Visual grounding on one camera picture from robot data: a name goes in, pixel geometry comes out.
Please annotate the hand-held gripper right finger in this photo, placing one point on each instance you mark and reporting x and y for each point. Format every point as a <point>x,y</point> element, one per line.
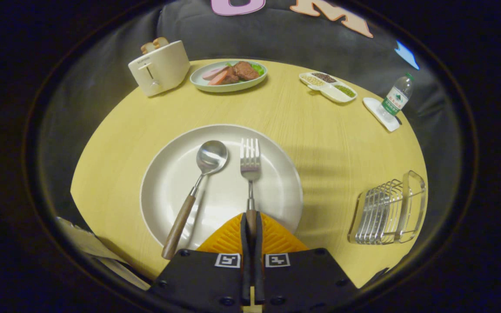
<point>258,265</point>

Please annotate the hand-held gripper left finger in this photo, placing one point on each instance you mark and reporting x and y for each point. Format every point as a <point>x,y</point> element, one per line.
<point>245,261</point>

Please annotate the large white round plate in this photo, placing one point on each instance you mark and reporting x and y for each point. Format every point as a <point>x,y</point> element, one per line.
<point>272,191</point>

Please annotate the clear acrylic cutlery rack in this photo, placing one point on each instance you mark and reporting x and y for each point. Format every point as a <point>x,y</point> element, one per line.
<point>385,213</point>

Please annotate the pale green food plate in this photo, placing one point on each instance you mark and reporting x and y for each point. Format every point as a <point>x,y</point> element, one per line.
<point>207,85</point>

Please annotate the pink ham slice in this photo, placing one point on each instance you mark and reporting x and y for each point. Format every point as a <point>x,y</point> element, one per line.
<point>213,71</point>
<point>218,79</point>

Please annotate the white divided dish with beans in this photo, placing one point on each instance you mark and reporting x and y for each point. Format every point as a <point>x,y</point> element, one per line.
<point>331,90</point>

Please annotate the brown cooked meat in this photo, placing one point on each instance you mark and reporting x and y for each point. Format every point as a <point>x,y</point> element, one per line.
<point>244,70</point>

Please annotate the green lettuce leaf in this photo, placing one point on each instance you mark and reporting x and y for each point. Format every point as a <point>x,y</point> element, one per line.
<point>258,68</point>

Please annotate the white square coaster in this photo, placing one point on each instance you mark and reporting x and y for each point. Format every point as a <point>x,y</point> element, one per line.
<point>374,108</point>

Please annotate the small black round disc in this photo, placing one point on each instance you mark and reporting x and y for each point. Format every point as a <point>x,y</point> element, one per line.
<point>399,120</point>

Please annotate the cream toaster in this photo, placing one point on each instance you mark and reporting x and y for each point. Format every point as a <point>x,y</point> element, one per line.
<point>163,65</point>

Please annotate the clear water bottle green cap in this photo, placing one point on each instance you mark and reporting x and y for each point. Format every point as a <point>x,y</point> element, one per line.
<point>396,98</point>

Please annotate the black backdrop cloth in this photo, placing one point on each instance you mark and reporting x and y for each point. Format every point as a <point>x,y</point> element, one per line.
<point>276,39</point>

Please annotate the toast slice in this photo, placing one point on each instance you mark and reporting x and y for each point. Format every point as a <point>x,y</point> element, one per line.
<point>147,47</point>
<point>161,42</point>

